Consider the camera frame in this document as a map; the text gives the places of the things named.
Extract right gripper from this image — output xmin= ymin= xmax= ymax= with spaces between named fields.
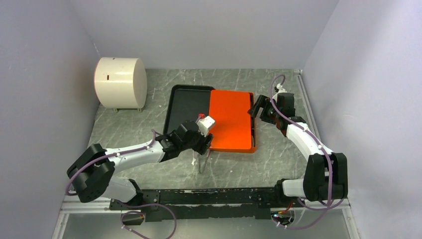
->
xmin=248 ymin=95 xmax=281 ymax=125

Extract pink handled metal tongs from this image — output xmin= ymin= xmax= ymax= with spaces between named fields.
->
xmin=198 ymin=150 xmax=211 ymax=174

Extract orange box lid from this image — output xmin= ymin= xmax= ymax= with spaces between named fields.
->
xmin=208 ymin=89 xmax=255 ymax=152

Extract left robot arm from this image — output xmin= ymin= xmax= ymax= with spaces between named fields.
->
xmin=65 ymin=117 xmax=215 ymax=209

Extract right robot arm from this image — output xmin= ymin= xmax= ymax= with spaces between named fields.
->
xmin=248 ymin=93 xmax=348 ymax=207

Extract black baking tray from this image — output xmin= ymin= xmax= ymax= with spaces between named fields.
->
xmin=163 ymin=84 xmax=214 ymax=133

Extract white cylindrical drum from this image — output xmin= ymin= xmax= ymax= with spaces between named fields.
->
xmin=94 ymin=57 xmax=148 ymax=111

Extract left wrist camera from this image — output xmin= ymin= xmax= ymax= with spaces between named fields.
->
xmin=196 ymin=114 xmax=215 ymax=136

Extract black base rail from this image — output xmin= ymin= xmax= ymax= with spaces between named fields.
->
xmin=109 ymin=187 xmax=300 ymax=222

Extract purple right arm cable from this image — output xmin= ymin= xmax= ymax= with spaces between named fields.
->
xmin=269 ymin=74 xmax=345 ymax=231

